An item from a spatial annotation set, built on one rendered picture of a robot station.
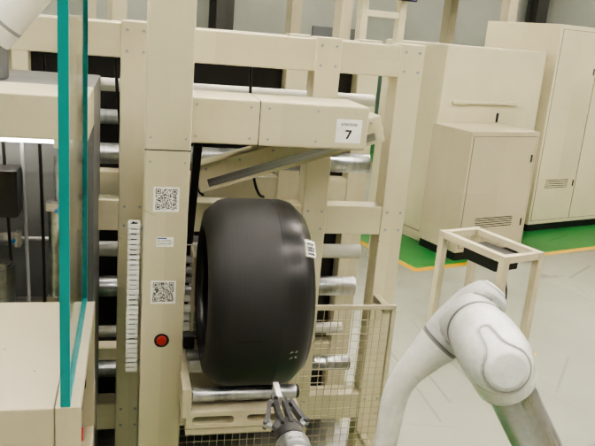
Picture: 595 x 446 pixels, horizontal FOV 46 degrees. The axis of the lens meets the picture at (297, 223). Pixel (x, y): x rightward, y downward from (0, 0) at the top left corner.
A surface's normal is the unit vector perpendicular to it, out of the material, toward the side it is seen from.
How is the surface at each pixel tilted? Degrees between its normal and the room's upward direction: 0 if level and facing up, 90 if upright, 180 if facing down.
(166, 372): 90
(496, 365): 86
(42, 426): 90
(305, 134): 90
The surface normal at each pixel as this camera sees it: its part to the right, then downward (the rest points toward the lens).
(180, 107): 0.22, 0.28
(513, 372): 0.01, 0.18
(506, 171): 0.50, 0.27
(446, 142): -0.87, 0.07
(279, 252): 0.22, -0.44
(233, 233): -0.07, -0.62
